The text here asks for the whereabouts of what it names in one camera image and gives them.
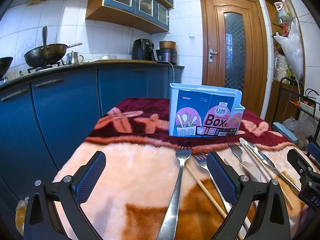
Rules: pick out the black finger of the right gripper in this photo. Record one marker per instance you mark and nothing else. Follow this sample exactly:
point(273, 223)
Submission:
point(303, 168)

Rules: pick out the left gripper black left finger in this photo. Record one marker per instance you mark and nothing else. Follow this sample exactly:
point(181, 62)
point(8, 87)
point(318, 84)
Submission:
point(42, 220)

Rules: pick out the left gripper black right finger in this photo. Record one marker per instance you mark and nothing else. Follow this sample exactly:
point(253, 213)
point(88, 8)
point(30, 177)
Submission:
point(270, 221)

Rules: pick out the wooden chopstick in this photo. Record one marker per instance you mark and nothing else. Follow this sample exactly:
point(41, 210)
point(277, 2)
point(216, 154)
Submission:
point(270, 175)
point(206, 192)

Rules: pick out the small steel fork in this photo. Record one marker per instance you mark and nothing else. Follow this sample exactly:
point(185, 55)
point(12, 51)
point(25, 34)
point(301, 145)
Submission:
point(246, 168)

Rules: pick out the light blue box on cart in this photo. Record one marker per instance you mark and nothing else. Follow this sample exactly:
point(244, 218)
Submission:
point(284, 131)

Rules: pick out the pink and maroon fleece blanket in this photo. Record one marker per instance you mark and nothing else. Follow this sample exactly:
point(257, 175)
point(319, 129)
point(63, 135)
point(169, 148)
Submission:
point(131, 196)

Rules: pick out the light blue utensil holder box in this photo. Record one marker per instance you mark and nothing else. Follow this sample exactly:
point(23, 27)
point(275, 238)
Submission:
point(204, 111)

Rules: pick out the white plastic bag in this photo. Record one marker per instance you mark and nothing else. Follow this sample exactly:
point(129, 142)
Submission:
point(293, 50)

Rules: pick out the gas stove burner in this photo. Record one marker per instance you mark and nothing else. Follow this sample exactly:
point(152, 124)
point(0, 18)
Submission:
point(32, 70)

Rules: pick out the steel kettle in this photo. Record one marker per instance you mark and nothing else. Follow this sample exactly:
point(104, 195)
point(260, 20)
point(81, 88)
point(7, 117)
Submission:
point(73, 58)

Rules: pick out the black wok on stove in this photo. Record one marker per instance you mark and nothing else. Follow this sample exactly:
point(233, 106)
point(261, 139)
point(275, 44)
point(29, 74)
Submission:
point(47, 54)

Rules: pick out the wooden door with glass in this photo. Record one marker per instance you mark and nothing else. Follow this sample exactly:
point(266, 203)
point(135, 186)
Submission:
point(235, 29)

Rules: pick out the black air fryer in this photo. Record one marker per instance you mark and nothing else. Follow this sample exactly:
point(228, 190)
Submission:
point(143, 49)

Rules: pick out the black wire rack cart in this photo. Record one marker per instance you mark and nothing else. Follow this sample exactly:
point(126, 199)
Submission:
point(291, 93)

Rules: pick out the steel door handle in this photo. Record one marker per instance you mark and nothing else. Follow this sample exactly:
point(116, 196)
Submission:
point(211, 53)

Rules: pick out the wooden wall shelf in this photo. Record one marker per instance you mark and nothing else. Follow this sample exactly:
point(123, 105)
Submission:
point(282, 14)

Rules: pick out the blue upper wall cabinet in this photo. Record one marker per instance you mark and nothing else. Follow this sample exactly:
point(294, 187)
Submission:
point(151, 16)

